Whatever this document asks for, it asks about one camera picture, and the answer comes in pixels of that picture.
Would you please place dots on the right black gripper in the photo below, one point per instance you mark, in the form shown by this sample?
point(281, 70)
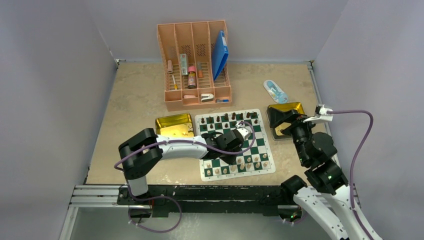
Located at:
point(277, 117)

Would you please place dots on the blue white packaged item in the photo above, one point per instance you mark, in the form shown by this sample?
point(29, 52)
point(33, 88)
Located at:
point(276, 93)

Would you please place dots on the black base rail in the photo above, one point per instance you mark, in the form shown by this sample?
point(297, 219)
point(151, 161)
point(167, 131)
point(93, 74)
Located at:
point(267, 200)

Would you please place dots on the left gold tin tray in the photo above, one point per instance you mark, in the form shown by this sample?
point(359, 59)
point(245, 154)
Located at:
point(176, 126)

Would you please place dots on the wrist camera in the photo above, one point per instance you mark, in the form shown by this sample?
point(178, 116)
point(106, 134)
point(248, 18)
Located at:
point(244, 128)
point(323, 114)

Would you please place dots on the white stapler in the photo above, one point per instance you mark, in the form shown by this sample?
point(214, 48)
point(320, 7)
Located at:
point(206, 97)

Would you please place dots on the blue folder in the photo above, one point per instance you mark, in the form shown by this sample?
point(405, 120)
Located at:
point(219, 55)

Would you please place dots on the pink desk organizer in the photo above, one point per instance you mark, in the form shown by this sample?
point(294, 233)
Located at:
point(197, 40)

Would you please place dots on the gold tin tray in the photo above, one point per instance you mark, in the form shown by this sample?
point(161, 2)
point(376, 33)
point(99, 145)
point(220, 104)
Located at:
point(176, 126)
point(276, 132)

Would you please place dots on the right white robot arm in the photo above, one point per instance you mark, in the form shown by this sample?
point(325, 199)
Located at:
point(330, 200)

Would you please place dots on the white green box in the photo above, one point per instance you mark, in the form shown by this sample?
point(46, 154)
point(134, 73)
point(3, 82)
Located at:
point(183, 59)

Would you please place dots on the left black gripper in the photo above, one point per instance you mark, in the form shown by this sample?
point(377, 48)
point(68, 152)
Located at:
point(229, 160)

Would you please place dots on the brown bottle pink cap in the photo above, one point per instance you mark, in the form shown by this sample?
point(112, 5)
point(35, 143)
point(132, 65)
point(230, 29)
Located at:
point(192, 79)

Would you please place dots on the green white chess board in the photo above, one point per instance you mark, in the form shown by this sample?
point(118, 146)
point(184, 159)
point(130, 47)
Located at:
point(256, 145)

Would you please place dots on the right gold tin tray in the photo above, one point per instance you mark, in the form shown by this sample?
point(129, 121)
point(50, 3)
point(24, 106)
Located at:
point(276, 132)

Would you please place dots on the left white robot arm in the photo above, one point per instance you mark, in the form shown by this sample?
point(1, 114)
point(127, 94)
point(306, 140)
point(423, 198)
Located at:
point(144, 150)

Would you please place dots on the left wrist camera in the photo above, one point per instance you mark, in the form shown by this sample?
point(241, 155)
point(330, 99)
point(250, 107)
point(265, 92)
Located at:
point(244, 128)

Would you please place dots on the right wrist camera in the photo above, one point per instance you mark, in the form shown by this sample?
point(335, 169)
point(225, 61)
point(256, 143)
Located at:
point(323, 114)

